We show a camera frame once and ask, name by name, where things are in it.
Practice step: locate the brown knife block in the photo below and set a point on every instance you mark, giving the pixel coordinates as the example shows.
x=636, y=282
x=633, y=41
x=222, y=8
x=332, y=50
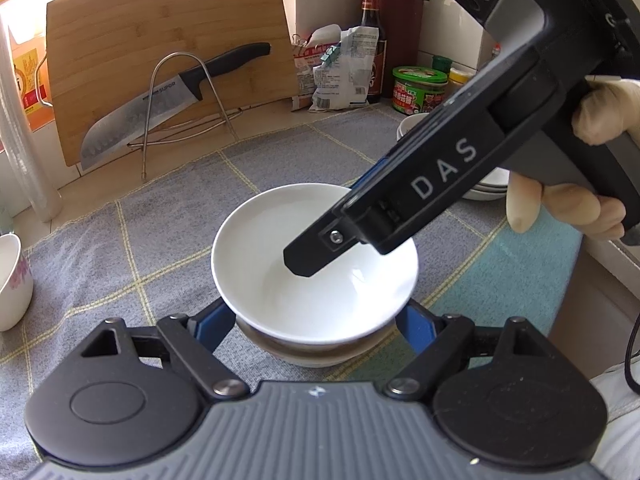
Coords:
x=402, y=45

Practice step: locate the white bowl pink floral print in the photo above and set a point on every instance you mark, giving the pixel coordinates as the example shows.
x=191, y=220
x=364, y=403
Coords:
x=15, y=285
x=260, y=240
x=310, y=355

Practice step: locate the grey teal checkered towel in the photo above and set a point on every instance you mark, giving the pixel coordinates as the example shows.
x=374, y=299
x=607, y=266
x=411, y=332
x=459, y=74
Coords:
x=150, y=240

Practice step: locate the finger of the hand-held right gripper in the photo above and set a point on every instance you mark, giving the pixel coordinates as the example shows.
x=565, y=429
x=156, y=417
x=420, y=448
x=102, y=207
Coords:
x=380, y=165
x=315, y=250

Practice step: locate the dark soy sauce bottle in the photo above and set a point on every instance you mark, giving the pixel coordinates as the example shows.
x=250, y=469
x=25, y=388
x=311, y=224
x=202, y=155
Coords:
x=372, y=20

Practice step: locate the bamboo cutting board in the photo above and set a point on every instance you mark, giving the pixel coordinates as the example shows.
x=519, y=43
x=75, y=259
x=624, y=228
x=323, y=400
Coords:
x=150, y=20

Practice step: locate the green-lid sauce jar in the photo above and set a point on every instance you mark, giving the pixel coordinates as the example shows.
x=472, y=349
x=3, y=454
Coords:
x=417, y=95

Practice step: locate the yellow-lid jar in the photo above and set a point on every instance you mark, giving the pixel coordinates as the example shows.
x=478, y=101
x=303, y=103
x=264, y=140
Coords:
x=457, y=77

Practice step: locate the orange carton box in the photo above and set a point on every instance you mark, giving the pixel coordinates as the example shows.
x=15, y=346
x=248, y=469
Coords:
x=25, y=75

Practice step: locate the white crumpled bag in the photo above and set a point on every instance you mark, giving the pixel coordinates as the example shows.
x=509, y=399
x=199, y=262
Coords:
x=350, y=75

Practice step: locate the tall plastic wrap roll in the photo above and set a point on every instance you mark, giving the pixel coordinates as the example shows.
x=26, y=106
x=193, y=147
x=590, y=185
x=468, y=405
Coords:
x=35, y=160

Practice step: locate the green-capped small bottle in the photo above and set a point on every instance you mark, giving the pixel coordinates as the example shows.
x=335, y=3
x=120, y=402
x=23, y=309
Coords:
x=442, y=63

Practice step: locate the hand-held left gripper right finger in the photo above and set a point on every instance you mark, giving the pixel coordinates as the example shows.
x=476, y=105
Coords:
x=417, y=325

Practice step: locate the red-print clipped bag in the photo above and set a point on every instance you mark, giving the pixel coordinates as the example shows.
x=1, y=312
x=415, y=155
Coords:
x=305, y=70

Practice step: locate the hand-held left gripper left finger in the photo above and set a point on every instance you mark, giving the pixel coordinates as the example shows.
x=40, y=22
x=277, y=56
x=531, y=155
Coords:
x=210, y=327

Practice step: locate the person's right hand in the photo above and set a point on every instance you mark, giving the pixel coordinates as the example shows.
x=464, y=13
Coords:
x=605, y=110

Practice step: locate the person's light clothing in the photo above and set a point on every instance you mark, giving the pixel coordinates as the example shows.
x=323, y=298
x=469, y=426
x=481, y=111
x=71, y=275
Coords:
x=620, y=435

